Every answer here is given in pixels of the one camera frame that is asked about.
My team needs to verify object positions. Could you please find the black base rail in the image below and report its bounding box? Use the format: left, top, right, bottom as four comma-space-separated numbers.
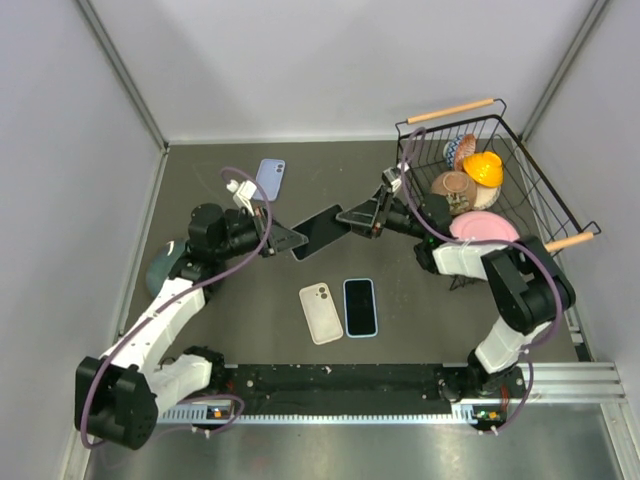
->
169, 362, 526, 416

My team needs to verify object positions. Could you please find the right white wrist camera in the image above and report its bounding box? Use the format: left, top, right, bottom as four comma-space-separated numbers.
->
382, 167, 402, 195

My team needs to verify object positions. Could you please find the brown patterned bowl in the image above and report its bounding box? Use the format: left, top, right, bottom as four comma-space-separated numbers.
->
430, 171, 477, 216

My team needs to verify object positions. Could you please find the yellow bowl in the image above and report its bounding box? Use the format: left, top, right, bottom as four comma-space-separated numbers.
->
463, 151, 504, 188

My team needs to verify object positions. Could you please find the blue patterned bowl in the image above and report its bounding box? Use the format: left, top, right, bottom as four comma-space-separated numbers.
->
443, 135, 464, 169

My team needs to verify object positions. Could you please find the silver edged black phone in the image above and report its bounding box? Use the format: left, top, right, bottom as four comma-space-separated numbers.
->
292, 204, 351, 261

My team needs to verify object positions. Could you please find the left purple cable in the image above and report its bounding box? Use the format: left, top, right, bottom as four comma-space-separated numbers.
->
79, 167, 275, 449

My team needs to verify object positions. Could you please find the lavender purple phone case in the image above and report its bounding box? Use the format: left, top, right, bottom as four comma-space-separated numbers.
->
253, 158, 286, 202

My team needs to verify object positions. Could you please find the white cream bowl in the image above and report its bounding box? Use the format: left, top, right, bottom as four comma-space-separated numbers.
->
472, 184, 501, 211

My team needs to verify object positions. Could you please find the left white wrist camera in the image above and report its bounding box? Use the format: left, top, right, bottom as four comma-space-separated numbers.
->
226, 180, 257, 215

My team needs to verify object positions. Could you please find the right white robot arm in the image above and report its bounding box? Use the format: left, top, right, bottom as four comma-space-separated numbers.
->
336, 186, 576, 396

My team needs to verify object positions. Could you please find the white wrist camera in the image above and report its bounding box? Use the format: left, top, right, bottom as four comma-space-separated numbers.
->
226, 180, 257, 215
382, 167, 402, 195

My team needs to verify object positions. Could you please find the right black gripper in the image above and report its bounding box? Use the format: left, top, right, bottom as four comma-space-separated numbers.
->
337, 185, 429, 240

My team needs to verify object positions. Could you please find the cream white phone case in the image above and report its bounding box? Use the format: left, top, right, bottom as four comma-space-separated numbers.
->
298, 283, 344, 345

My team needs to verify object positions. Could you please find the grey slotted cable duct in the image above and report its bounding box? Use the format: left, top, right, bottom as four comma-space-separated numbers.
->
159, 402, 501, 426

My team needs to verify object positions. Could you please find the black wire basket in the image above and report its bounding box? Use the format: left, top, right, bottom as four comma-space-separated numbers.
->
395, 98, 601, 243

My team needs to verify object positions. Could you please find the teal ceramic plate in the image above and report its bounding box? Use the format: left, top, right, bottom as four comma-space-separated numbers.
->
145, 238, 186, 298

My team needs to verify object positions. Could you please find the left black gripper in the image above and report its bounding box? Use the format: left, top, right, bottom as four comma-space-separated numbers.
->
215, 206, 308, 261

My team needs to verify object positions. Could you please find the pink plate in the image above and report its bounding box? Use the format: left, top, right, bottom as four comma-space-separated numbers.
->
450, 211, 520, 242

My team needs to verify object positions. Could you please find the light blue phone case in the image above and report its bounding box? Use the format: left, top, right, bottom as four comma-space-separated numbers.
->
342, 278, 380, 340

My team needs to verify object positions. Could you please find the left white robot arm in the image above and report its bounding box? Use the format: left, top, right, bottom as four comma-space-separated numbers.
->
74, 203, 308, 450

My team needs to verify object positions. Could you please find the red patterned shell dish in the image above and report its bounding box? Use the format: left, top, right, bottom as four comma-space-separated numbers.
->
453, 134, 477, 171

